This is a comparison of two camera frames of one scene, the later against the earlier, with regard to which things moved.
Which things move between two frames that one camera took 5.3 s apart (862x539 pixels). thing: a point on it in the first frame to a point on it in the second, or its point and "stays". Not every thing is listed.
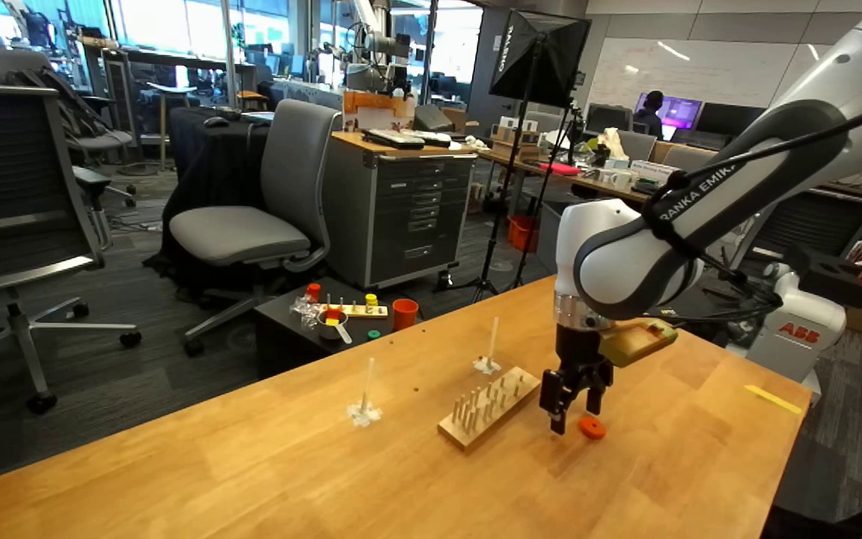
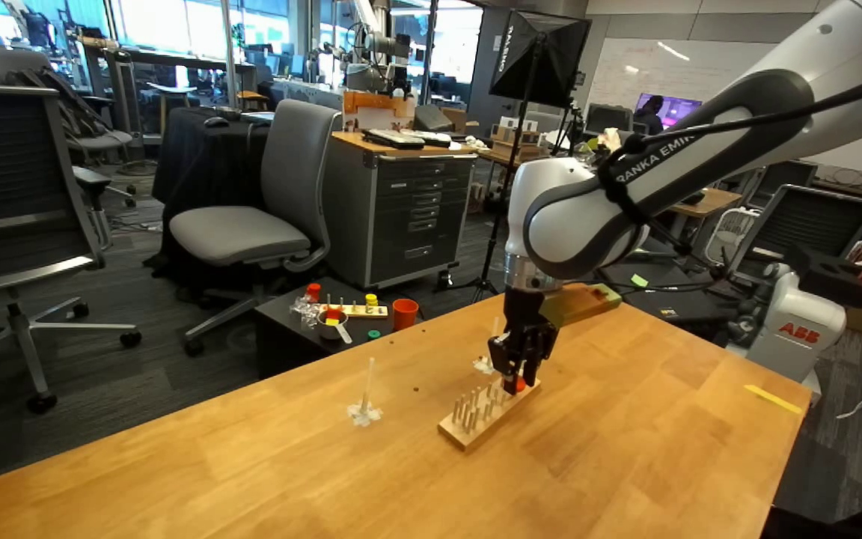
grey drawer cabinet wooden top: [394, 210] stays
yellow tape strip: [772, 399] stays
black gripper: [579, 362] to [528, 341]
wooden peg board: [480, 405] stays
